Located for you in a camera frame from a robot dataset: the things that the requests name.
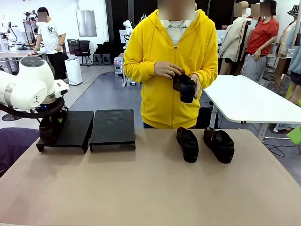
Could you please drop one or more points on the black shoe stand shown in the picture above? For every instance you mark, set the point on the black shoe stand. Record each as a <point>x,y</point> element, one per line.
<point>75,129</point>
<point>113,129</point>

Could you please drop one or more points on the yellow-sleeved right forearm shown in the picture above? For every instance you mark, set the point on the yellow-sleeved right forearm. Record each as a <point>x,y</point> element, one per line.
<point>138,70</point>

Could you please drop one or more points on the mannequin with bucket hat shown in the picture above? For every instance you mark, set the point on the mannequin with bucket hat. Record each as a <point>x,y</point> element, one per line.
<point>295,47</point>

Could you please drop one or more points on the background work table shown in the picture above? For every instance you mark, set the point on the background work table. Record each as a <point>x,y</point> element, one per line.
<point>14,55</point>

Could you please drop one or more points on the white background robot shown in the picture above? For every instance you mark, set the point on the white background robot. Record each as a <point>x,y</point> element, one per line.
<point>127,26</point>

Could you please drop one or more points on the white side table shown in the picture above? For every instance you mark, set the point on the white side table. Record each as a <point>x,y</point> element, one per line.
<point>247,99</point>

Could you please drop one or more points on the black bags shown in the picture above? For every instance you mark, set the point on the black bags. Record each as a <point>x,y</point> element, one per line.
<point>103,48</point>

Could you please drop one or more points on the person's left hand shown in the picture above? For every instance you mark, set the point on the person's left hand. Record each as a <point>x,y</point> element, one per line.
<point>198,87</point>

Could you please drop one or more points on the black bin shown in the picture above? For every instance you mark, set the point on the black bin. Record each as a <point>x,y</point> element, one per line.
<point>204,117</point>

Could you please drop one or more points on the man in white T-shirt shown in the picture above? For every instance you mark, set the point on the man in white T-shirt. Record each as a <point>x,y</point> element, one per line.
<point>50,35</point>

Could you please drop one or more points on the white air purifier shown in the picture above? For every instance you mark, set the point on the white air purifier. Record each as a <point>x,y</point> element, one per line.
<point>73,71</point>

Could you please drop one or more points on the grey wall panel box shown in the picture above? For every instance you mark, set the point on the grey wall panel box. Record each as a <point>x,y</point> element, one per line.
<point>86,23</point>

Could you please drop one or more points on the black office chair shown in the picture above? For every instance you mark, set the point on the black office chair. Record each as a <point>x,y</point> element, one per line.
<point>84,48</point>

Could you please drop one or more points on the black leather shoe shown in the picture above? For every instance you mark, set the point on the black leather shoe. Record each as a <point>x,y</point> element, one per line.
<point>221,146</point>
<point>48,136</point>
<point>187,90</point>
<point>189,146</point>

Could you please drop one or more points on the person's right hand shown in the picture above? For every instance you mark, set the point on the person's right hand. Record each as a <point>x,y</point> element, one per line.
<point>164,69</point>

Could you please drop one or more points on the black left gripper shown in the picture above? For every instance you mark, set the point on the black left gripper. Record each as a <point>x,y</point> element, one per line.
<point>53,116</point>

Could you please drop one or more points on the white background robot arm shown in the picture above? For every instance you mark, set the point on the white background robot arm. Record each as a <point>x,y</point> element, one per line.
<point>9,30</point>

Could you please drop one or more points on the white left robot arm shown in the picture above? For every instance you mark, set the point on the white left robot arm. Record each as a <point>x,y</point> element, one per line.
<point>30,80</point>

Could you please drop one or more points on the yellow-sleeved left forearm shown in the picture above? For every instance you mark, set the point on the yellow-sleeved left forearm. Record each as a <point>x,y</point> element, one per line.
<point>208,76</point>

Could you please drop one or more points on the computer case with lights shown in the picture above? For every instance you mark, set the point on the computer case with lights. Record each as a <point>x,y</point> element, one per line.
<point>118,66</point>

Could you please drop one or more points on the person in yellow hoodie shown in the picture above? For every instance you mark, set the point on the person in yellow hoodie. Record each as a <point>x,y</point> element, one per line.
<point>160,106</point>

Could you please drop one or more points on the mannequin in beige coat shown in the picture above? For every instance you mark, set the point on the mannequin in beige coat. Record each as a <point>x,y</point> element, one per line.
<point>232,40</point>

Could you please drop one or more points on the black tripod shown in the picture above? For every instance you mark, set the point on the black tripod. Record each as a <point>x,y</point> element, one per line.
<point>242,47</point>

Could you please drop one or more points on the grey stool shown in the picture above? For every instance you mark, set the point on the grey stool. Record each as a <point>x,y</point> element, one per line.
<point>106,58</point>
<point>97,58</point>

